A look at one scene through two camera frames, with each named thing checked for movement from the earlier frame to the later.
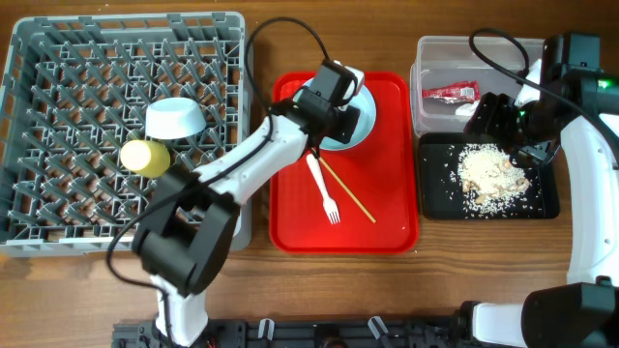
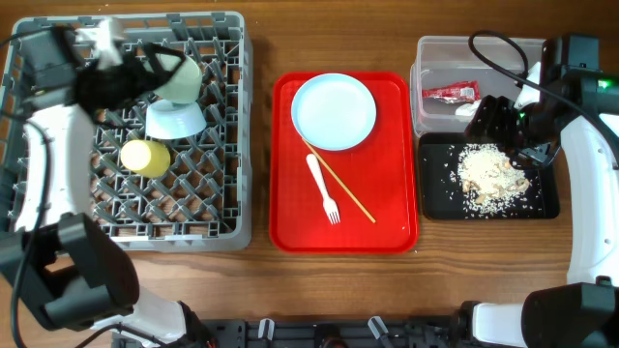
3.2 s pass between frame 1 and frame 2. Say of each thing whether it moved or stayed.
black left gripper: moved
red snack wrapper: stayed
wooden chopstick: stayed
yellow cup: stayed
